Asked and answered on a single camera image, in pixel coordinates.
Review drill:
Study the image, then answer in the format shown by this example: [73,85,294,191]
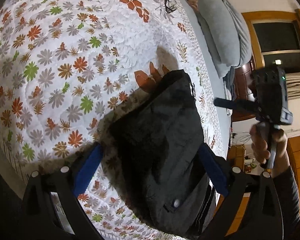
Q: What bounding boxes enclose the black pants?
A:
[107,69,217,239]

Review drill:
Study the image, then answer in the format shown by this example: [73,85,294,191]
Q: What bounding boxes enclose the floral quilt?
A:
[0,0,232,240]

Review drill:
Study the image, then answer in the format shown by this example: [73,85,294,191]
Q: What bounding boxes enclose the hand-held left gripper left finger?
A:
[21,143,104,240]

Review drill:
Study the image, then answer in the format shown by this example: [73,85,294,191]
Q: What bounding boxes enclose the dark grey blanket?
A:
[224,67,237,115]

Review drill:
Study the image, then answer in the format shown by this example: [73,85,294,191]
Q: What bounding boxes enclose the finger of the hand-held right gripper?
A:
[214,97,258,113]

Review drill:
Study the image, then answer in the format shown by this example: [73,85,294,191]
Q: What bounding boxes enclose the bed with grey-blue sheet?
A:
[174,0,238,160]

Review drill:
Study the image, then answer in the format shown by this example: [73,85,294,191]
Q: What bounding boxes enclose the dark wooden headboard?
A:
[231,59,259,123]

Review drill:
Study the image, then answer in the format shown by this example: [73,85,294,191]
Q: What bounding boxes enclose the black eyeglasses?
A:
[164,0,178,13]

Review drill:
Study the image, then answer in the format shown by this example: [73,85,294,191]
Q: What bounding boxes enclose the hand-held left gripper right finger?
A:
[197,144,283,240]

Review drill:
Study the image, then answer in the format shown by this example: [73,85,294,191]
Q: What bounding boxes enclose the wooden framed window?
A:
[241,9,300,74]

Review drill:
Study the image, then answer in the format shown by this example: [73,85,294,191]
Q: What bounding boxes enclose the person's right hand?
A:
[249,124,289,167]

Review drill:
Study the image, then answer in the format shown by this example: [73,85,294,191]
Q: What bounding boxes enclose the beige curtain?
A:
[282,70,300,100]

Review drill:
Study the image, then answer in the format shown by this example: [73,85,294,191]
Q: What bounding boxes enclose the grey-blue pillow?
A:
[197,0,240,67]
[216,0,252,78]

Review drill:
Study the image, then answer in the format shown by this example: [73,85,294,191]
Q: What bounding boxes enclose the person's right forearm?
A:
[272,155,300,240]

